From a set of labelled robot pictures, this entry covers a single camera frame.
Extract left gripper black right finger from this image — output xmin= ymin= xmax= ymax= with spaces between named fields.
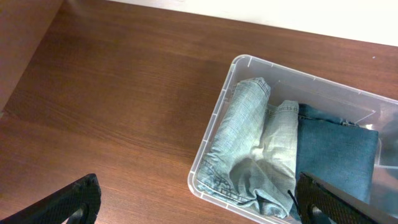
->
xmin=288 ymin=172 xmax=397 ymax=224

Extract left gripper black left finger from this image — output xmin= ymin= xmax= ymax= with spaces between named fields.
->
xmin=1 ymin=174 xmax=101 ymax=224

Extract dark blue jeans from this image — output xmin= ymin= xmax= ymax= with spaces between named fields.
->
xmin=295 ymin=104 xmax=379 ymax=203

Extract light blue jeans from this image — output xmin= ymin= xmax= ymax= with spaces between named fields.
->
xmin=197 ymin=77 xmax=299 ymax=218

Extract clear plastic storage container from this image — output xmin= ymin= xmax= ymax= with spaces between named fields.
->
xmin=187 ymin=55 xmax=397 ymax=223

